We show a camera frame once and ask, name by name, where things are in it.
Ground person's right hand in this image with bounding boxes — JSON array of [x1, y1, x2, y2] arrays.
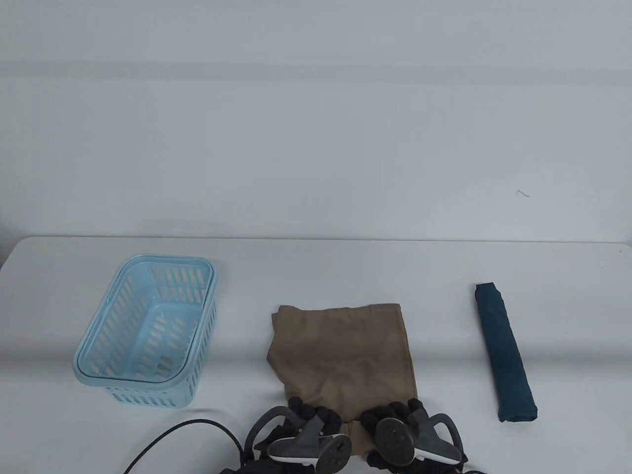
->
[[359, 400, 431, 470]]

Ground person's left hand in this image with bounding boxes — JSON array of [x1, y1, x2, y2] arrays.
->
[[287, 396, 344, 436]]

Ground tan cloth shorts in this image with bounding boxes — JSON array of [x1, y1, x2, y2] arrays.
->
[[266, 303, 419, 457]]

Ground grey glove-mounted controller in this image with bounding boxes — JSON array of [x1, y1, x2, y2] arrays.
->
[[253, 406, 354, 473], [374, 410, 469, 467]]

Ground folded dark teal cloth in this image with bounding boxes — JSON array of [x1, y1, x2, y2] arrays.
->
[[474, 282, 538, 423]]

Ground light blue plastic basket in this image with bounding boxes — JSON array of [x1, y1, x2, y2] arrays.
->
[[74, 255, 219, 408]]

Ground black cable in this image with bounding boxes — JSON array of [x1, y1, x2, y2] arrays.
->
[[122, 419, 247, 474]]

